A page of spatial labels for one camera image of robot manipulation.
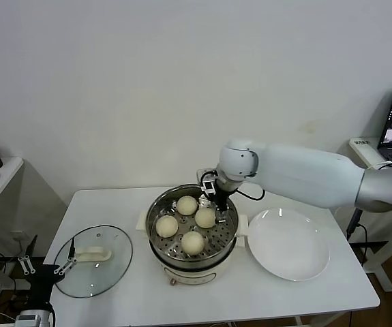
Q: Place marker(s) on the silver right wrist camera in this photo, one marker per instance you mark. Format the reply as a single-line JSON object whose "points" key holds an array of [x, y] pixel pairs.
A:
{"points": [[208, 186]]}

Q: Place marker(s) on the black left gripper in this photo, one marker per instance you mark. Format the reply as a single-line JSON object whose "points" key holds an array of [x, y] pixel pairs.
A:
{"points": [[40, 279]]}

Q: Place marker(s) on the white round plate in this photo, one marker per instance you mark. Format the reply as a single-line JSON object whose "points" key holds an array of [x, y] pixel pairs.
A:
{"points": [[284, 245]]}

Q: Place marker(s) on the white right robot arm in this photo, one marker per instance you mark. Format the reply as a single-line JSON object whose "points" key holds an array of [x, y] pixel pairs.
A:
{"points": [[301, 170]]}

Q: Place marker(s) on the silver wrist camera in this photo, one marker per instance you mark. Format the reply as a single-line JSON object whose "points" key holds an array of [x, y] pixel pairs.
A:
{"points": [[28, 321], [208, 186]]}

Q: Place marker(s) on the white side table with label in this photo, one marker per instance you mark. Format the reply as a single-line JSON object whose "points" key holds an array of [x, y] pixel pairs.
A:
{"points": [[364, 151]]}

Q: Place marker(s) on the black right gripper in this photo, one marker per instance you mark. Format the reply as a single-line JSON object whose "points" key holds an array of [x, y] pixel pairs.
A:
{"points": [[222, 199]]}

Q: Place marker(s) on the white steamed baozi bun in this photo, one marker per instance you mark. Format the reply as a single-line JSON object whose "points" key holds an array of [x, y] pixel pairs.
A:
{"points": [[187, 205], [192, 243], [166, 226], [205, 218]]}

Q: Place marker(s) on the perforated steel steamer basket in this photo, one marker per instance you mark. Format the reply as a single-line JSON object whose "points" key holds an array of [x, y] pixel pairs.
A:
{"points": [[223, 238]]}

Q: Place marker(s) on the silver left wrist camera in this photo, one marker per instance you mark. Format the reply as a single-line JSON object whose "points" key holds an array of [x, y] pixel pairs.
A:
{"points": [[28, 321]]}

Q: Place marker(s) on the white electric cooker pot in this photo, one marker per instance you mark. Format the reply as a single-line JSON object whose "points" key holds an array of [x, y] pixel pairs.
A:
{"points": [[189, 274]]}

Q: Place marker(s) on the white wall socket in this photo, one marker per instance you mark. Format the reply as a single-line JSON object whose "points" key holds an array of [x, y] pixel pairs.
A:
{"points": [[17, 235]]}

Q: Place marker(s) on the small printed table label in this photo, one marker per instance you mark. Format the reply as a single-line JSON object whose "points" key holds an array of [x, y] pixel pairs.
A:
{"points": [[362, 142]]}

